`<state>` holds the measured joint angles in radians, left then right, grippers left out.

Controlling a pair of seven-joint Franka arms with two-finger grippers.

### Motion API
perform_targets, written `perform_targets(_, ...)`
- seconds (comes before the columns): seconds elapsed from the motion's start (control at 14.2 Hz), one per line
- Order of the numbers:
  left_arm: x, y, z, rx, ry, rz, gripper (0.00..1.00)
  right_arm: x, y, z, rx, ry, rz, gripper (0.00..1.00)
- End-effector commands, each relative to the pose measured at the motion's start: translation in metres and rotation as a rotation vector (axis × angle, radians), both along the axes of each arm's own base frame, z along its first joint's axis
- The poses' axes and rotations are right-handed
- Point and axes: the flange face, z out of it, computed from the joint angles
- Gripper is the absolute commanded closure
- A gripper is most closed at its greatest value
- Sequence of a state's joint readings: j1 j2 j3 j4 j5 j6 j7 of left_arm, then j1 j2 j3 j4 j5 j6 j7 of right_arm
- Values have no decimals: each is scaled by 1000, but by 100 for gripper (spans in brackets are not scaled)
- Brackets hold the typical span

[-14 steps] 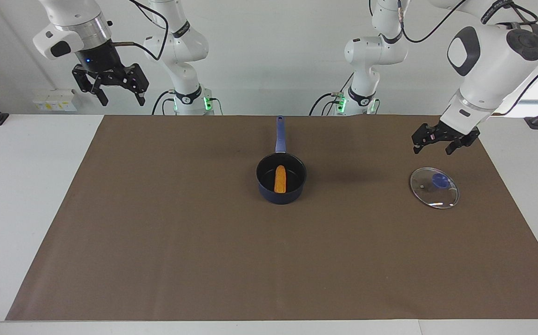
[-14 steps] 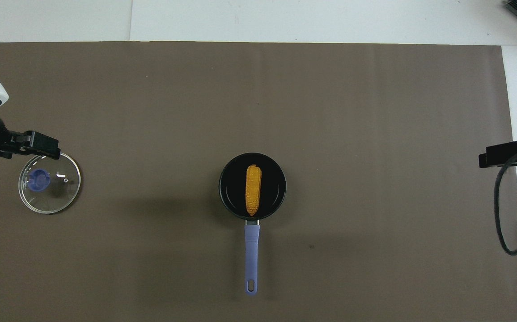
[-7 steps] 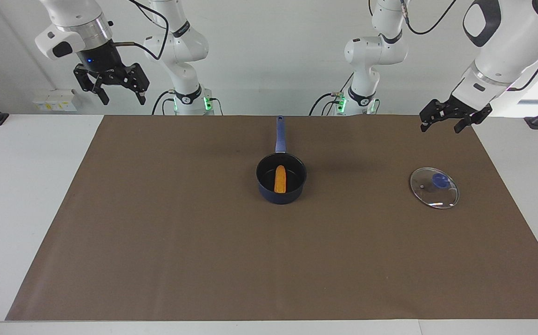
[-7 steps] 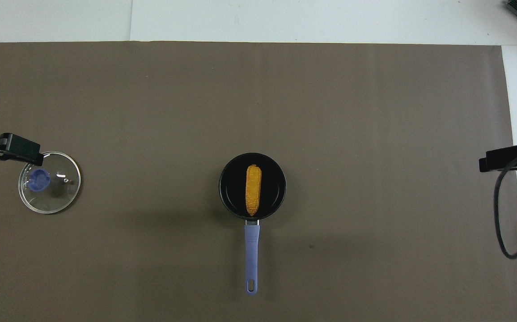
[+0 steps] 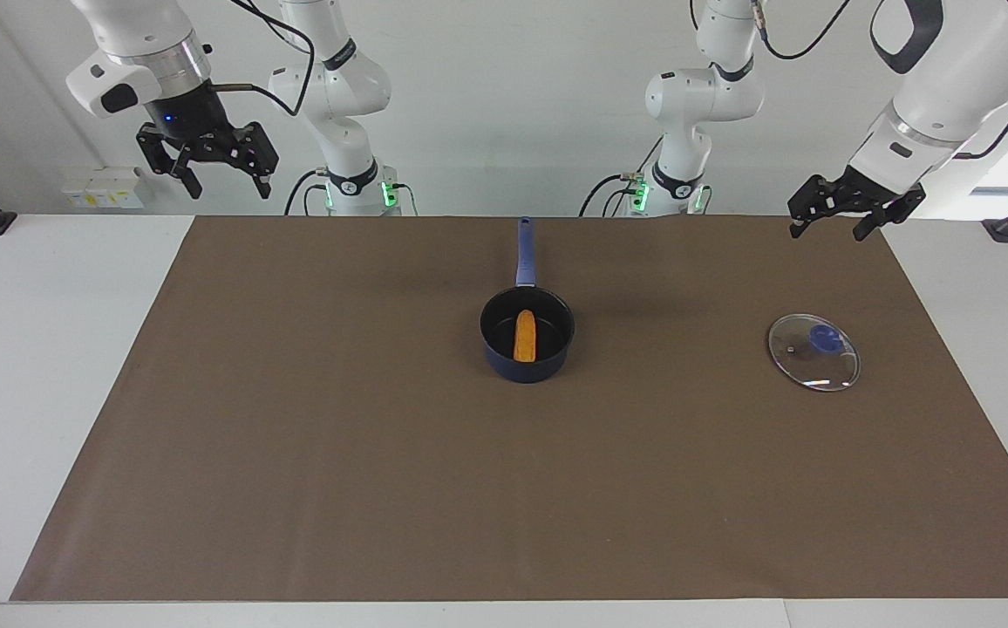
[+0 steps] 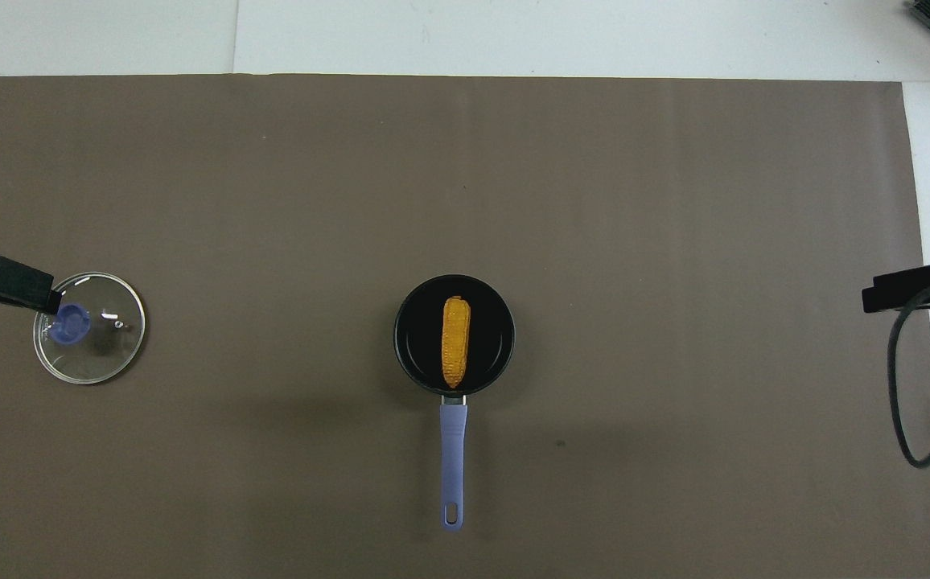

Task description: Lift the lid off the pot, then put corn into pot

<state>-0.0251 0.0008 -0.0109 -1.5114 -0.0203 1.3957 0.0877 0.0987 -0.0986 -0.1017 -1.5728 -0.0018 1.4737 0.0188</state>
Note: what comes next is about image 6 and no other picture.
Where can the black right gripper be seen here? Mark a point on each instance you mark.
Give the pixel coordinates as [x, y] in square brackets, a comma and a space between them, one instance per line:
[915, 289]

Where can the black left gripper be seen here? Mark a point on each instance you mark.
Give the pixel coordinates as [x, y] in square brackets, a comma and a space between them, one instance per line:
[14, 283]

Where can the glass lid with lilac knob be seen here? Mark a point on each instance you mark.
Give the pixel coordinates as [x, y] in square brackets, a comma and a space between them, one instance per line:
[111, 346]

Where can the yellow corn cob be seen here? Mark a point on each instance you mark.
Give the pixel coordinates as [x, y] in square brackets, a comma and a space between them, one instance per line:
[455, 342]

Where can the brown table mat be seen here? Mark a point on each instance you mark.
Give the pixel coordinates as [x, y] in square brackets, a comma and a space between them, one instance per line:
[272, 201]

